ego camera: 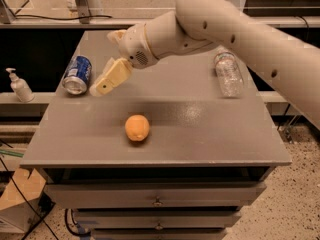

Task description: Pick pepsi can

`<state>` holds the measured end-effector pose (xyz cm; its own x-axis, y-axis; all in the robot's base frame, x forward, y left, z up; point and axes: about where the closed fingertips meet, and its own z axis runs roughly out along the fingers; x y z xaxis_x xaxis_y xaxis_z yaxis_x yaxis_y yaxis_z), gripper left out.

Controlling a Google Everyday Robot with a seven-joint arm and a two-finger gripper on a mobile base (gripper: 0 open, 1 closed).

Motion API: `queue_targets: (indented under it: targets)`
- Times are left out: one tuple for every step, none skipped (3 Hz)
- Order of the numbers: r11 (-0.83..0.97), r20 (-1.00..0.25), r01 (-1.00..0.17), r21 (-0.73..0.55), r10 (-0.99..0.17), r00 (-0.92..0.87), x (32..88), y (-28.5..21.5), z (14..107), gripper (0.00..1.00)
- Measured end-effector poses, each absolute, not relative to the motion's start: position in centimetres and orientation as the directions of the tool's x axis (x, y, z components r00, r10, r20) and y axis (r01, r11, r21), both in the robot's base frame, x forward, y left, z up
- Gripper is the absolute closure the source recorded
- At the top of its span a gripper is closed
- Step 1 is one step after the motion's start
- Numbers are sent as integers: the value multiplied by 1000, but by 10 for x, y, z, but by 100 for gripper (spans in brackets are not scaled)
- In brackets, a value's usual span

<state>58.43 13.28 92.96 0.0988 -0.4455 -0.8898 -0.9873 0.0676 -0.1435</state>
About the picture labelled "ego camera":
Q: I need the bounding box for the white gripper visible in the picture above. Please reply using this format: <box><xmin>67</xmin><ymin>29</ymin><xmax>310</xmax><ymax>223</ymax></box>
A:
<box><xmin>89</xmin><ymin>24</ymin><xmax>158</xmax><ymax>97</ymax></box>

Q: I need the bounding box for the blue pepsi can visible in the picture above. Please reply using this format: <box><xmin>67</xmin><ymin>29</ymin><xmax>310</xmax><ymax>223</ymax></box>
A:
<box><xmin>62</xmin><ymin>56</ymin><xmax>92</xmax><ymax>95</ymax></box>

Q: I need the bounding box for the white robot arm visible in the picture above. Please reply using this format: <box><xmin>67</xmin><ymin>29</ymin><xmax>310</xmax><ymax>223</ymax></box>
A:
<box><xmin>90</xmin><ymin>0</ymin><xmax>320</xmax><ymax>127</ymax></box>

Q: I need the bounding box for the orange fruit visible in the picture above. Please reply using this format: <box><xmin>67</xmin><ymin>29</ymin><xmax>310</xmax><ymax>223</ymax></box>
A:
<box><xmin>125</xmin><ymin>115</ymin><xmax>150</xmax><ymax>141</ymax></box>

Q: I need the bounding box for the white pump dispenser bottle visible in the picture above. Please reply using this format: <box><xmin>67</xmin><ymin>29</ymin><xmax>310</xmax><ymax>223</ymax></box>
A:
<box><xmin>6</xmin><ymin>68</ymin><xmax>34</xmax><ymax>103</ymax></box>

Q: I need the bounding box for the grey drawer cabinet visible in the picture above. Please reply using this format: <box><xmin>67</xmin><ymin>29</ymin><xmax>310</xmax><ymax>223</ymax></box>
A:
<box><xmin>19</xmin><ymin>29</ymin><xmax>292</xmax><ymax>240</ymax></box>

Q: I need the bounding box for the clear plastic water bottle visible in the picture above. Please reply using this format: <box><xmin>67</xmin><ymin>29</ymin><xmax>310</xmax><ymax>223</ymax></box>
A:
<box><xmin>214</xmin><ymin>49</ymin><xmax>243</xmax><ymax>98</ymax></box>

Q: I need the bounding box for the top grey drawer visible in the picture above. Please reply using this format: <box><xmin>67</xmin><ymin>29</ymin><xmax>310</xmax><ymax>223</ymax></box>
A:
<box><xmin>45</xmin><ymin>182</ymin><xmax>266</xmax><ymax>209</ymax></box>

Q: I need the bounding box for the grey drawer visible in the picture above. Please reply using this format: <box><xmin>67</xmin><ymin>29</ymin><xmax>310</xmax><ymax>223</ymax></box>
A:
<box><xmin>45</xmin><ymin>182</ymin><xmax>266</xmax><ymax>209</ymax></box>
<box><xmin>74</xmin><ymin>210</ymin><xmax>241</xmax><ymax>230</ymax></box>
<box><xmin>92</xmin><ymin>229</ymin><xmax>227</xmax><ymax>240</ymax></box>

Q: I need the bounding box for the middle grey drawer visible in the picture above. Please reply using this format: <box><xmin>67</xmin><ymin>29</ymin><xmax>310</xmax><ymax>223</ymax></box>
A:
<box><xmin>74</xmin><ymin>210</ymin><xmax>241</xmax><ymax>230</ymax></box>

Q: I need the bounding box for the cardboard box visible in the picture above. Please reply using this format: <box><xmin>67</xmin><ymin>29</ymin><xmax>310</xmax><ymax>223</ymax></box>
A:
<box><xmin>0</xmin><ymin>169</ymin><xmax>46</xmax><ymax>233</ymax></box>

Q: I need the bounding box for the bottom grey drawer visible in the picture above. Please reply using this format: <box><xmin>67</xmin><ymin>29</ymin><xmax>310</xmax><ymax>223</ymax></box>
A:
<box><xmin>92</xmin><ymin>229</ymin><xmax>227</xmax><ymax>240</ymax></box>

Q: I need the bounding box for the left metal bracket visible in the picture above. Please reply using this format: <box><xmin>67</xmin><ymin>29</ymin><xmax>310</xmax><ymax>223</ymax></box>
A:
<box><xmin>75</xmin><ymin>0</ymin><xmax>90</xmax><ymax>24</ymax></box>

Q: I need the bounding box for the black cable on shelf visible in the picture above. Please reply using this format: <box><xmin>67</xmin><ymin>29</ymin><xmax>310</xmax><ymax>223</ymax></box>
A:
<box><xmin>13</xmin><ymin>14</ymin><xmax>113</xmax><ymax>21</ymax></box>

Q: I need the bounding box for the black cable under cabinet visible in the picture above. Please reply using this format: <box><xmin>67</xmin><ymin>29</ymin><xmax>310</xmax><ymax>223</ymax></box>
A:
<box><xmin>63</xmin><ymin>208</ymin><xmax>92</xmax><ymax>238</ymax></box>

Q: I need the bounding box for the black floor cable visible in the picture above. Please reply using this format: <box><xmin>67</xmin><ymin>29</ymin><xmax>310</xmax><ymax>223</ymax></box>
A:
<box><xmin>0</xmin><ymin>157</ymin><xmax>60</xmax><ymax>240</ymax></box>

